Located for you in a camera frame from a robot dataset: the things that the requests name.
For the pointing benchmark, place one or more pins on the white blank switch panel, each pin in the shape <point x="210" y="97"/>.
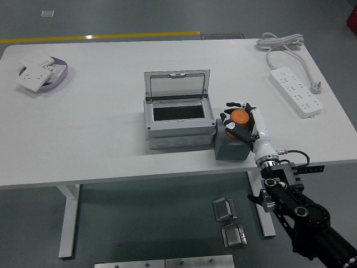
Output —
<point x="36" y="60"/>

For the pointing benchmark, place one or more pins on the white printed socket plate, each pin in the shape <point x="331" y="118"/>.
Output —
<point x="57" y="71"/>

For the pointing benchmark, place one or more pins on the grey cube with round hole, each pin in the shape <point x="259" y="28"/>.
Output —
<point x="228" y="150"/>

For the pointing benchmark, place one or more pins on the purple oval tray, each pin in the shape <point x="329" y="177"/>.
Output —
<point x="60" y="81"/>

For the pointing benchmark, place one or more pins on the black perforated strip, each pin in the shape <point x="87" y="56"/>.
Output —
<point x="312" y="169"/>

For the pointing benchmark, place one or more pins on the orange cylinder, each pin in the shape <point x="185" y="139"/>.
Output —
<point x="240" y="117"/>

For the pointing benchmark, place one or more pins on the silver metal block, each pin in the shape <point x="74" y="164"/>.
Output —
<point x="232" y="237"/>
<point x="223" y="209"/>

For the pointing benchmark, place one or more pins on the small clear floor plate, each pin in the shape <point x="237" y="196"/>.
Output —
<point x="47" y="13"/>

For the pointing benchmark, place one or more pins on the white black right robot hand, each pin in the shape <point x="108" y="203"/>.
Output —
<point x="262" y="145"/>

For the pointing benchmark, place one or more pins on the white five-hole wall socket panel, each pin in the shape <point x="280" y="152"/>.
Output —
<point x="32" y="78"/>

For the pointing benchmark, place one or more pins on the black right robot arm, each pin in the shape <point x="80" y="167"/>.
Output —
<point x="306" y="215"/>

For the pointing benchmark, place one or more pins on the red object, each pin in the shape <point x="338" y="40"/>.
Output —
<point x="352" y="18"/>

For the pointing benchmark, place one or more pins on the grey junction box clear lid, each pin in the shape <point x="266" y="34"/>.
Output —
<point x="178" y="131"/>

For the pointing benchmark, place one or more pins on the silver metal plate with screws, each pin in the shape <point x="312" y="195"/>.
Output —
<point x="167" y="263"/>

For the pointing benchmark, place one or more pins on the white table leg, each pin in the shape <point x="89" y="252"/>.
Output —
<point x="267" y="226"/>
<point x="68" y="223"/>

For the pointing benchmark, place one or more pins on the brown floor plate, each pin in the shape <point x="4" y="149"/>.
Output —
<point x="222" y="36"/>

